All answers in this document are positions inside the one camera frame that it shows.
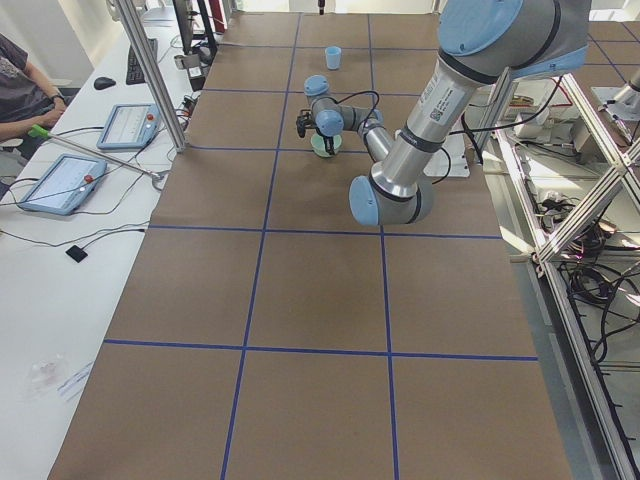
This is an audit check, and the light blue plastic cup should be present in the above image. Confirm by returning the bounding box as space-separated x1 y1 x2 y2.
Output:
325 46 342 71

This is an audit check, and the aluminium frame post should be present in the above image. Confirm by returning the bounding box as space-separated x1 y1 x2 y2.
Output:
114 0 186 153

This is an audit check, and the aluminium truss frame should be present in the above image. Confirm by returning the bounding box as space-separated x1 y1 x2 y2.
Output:
496 74 639 479

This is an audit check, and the near blue teach pendant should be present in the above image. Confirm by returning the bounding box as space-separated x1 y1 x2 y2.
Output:
18 154 107 216

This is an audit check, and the small black square pad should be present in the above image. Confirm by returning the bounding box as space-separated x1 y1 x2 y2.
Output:
65 245 88 263

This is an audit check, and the far blue teach pendant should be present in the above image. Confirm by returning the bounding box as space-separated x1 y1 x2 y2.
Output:
96 103 161 151

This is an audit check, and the blue teach pendant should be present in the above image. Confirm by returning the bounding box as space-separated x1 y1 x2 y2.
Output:
96 103 161 151
18 154 107 216

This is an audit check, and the black keyboard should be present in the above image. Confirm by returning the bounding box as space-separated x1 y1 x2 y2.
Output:
125 38 158 85

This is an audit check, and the clear plastic bag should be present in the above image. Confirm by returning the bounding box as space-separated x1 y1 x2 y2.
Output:
23 354 67 400

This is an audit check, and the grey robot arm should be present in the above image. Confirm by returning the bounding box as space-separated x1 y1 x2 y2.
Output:
296 0 591 226

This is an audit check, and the black cable bundle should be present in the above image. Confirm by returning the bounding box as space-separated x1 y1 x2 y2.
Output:
554 219 640 371

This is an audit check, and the black computer mouse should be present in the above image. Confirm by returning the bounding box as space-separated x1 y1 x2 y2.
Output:
93 76 117 91

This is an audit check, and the light green ceramic bowl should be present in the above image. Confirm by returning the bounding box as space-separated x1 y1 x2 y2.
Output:
310 133 342 158

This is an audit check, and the metal rod green handle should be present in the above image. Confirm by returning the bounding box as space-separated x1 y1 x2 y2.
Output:
28 125 169 182

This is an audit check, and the seated person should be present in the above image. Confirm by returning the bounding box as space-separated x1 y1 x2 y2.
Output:
1 35 67 142

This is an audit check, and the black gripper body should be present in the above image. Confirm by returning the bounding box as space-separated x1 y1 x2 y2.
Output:
314 128 336 145

